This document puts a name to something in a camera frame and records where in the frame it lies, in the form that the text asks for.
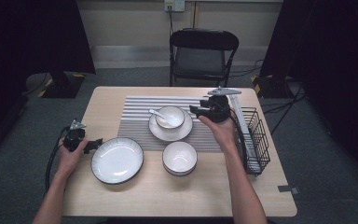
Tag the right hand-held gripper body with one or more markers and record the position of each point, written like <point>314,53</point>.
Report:
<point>216,109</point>

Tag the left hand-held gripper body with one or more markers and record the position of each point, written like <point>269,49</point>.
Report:
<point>74,140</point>

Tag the white bowl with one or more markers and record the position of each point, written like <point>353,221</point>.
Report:
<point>175,123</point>
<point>180,157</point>

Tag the small white plate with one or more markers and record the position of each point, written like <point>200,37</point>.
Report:
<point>167,133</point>

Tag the white spoon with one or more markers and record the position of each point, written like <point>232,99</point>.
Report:
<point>158,114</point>

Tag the person's left hand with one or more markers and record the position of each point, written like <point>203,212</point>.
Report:
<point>70,161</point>

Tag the person's right hand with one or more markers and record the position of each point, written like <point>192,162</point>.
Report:
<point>222,133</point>

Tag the large white plate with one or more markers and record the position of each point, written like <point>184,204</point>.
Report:
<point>118,160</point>

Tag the grey striped placemat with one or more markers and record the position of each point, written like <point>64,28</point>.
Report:
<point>136,124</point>

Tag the black folding chair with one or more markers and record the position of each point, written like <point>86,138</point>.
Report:
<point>202,59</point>

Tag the black stand base yellow tape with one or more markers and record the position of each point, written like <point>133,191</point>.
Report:
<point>63,87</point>
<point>270,88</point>

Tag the grey round floor disc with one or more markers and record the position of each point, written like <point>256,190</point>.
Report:
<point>35,82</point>

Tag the grey floor tape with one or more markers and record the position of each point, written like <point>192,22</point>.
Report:
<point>288,189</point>

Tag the black curtain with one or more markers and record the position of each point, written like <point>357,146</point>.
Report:
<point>329,62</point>
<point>28,34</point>

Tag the white wall socket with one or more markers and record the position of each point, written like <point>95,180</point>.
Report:
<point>174,5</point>

